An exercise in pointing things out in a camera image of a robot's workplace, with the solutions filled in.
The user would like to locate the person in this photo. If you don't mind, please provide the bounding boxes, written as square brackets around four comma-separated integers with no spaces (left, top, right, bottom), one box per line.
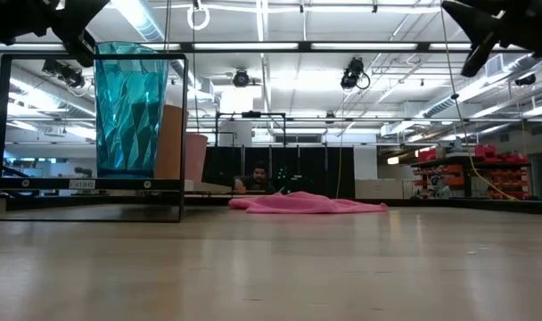
[233,161,277,195]

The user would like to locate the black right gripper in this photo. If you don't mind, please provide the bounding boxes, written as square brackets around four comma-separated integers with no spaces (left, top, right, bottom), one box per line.
[440,0,542,78]

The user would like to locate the pale pink ribbed cup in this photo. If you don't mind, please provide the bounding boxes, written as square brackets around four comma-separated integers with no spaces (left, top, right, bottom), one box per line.
[184,133,209,182]

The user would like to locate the round black ceiling camera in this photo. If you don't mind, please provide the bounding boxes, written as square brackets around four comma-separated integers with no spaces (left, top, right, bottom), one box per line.
[232,68,251,88]

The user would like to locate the orange plastic cup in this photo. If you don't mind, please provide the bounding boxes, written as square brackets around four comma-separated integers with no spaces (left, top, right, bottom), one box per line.
[153,103,190,181]

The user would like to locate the yellow hanging cable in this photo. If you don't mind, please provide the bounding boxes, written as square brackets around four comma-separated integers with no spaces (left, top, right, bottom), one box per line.
[439,0,518,202]

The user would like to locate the black camera with white cable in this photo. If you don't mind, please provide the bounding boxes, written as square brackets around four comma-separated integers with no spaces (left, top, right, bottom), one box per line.
[41,59,98,99]

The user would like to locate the black partition panels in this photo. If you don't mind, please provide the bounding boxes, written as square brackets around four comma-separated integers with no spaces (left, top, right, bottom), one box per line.
[201,145,357,201]

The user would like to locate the shelf rack with red bins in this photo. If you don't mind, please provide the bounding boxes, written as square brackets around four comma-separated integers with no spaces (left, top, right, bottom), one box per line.
[409,143,531,202]

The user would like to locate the black hanging camera with cable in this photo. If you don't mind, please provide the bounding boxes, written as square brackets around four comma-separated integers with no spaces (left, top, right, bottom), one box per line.
[340,55,372,91]

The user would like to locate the white cable loop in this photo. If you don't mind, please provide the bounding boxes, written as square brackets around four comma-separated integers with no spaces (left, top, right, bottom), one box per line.
[185,0,211,32]

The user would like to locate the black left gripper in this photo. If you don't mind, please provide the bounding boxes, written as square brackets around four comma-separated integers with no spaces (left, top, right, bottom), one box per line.
[0,0,112,69]

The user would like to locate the black overhead beam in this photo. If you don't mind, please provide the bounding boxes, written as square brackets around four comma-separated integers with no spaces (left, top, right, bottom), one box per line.
[0,40,533,54]

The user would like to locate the teal faceted transparent cup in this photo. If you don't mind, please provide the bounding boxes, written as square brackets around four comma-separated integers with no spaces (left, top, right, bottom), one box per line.
[93,40,171,180]

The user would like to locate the white low cabinet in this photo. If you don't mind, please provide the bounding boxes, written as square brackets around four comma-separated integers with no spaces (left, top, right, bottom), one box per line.
[354,178,415,201]

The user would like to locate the pink cloth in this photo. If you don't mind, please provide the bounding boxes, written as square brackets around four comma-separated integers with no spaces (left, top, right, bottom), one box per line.
[227,191,389,216]

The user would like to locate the black background rig frame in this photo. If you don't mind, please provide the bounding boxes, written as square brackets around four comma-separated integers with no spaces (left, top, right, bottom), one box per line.
[214,110,287,149]

